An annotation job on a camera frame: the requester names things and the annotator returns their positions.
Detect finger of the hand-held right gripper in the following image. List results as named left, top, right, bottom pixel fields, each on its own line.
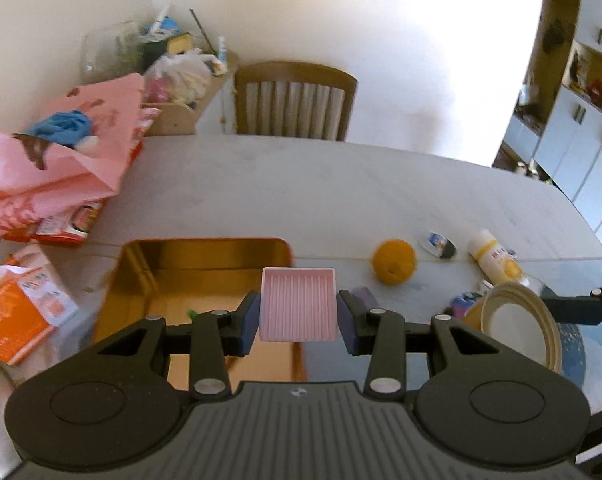
left=541, top=269, right=602, bottom=331

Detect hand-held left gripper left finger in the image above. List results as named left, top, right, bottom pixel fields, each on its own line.
left=95, top=290, right=262, bottom=401

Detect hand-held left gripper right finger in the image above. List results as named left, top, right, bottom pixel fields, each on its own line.
left=337, top=289, right=502, bottom=401

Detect purple block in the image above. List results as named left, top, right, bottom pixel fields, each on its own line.
left=350, top=286, right=380, bottom=311

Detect pink ribbed plastic tray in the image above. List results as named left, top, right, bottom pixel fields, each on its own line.
left=259, top=267, right=339, bottom=344

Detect orange fruit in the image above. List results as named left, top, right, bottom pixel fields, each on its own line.
left=372, top=239, right=418, bottom=287

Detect orange tin box gold inside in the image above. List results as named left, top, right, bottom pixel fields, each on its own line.
left=93, top=237, right=308, bottom=392

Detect white bottle yellow label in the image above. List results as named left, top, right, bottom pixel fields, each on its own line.
left=468, top=228, right=527, bottom=286

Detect small colourful packet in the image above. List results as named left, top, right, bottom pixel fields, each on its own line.
left=449, top=290, right=492, bottom=320

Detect small white blue packet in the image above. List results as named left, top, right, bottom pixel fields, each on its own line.
left=421, top=230, right=458, bottom=260

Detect orange cardboard box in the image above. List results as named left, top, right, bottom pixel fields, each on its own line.
left=3, top=142, right=144, bottom=248

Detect wooden shelf rack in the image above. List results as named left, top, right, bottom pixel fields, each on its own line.
left=141, top=50, right=239, bottom=137

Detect orange white paper packet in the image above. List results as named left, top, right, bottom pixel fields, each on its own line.
left=0, top=245, right=79, bottom=366

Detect pink plastic bag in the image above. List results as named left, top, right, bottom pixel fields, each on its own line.
left=0, top=72, right=162, bottom=243

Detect wooden chair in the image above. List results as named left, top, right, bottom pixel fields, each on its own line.
left=233, top=61, right=359, bottom=142

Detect white plastic bag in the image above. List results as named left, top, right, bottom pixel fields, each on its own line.
left=143, top=49, right=214, bottom=106

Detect blue cloth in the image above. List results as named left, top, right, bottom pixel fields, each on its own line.
left=28, top=110, right=102, bottom=153

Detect clear plastic container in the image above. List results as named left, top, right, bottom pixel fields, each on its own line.
left=80, top=21, right=146, bottom=86

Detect white wall cabinets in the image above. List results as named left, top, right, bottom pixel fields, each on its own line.
left=491, top=0, right=602, bottom=233

